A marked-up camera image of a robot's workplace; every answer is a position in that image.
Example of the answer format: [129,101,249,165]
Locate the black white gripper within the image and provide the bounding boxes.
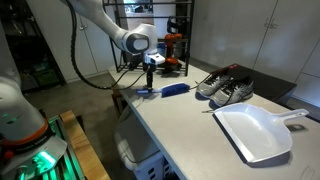
[143,53,166,91]

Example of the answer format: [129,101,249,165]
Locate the blue white hand brush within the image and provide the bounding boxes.
[135,82,191,98]

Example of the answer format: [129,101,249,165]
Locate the brown wooden stool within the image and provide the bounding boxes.
[110,89,125,118]

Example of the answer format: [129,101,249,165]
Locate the orange black power drill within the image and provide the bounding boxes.
[163,32,185,74]

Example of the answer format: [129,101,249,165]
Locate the grey running sneaker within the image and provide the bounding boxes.
[210,77,255,108]
[195,71,235,99]

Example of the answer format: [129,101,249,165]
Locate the white laundry basket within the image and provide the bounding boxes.
[112,106,175,180]

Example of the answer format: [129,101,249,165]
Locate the light wooden robot stand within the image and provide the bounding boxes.
[59,109,111,180]

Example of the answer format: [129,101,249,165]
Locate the green crate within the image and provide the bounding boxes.
[34,68,58,88]

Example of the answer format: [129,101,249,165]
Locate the white plastic dustpan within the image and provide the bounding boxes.
[213,102,310,164]

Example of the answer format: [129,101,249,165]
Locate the dark floor mat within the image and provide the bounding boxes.
[213,63,298,105]

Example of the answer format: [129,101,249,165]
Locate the dark storage shelf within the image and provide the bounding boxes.
[0,0,67,93]

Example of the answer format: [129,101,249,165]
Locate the black wire rack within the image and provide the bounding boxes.
[103,0,195,77]

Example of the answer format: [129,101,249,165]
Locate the metal cabinet door handles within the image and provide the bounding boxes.
[264,17,280,30]

